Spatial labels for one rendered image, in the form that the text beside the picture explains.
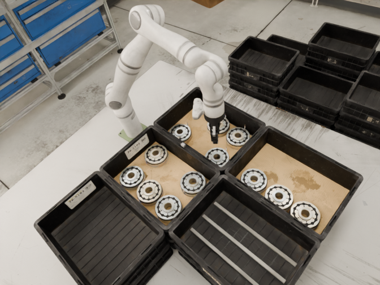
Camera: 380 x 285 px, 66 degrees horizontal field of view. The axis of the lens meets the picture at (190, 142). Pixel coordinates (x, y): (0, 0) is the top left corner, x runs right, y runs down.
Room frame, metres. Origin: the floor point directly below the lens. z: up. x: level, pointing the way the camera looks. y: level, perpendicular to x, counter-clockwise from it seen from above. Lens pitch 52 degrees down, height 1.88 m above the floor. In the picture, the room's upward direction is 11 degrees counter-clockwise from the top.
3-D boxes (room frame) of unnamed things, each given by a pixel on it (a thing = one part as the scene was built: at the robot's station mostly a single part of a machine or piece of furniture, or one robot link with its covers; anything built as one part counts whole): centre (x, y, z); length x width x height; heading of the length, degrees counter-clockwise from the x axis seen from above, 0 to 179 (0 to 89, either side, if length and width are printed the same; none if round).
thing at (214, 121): (0.71, -0.10, 1.08); 0.08 x 0.08 x 0.09
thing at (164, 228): (0.63, 0.14, 0.92); 0.40 x 0.30 x 0.02; 39
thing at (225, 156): (0.68, -0.10, 0.86); 0.10 x 0.10 x 0.01
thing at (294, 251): (0.31, -0.11, 0.87); 0.40 x 0.30 x 0.11; 39
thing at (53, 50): (2.58, 0.88, 0.60); 0.72 x 0.03 x 0.56; 134
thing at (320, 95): (1.35, -0.89, 0.31); 0.40 x 0.30 x 0.34; 44
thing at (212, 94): (0.71, -0.10, 1.25); 0.09 x 0.07 x 0.15; 125
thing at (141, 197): (0.58, 0.20, 0.86); 0.10 x 0.10 x 0.01
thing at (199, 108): (0.71, -0.09, 1.15); 0.11 x 0.09 x 0.06; 76
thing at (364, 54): (1.62, -1.18, 0.37); 0.40 x 0.30 x 0.45; 44
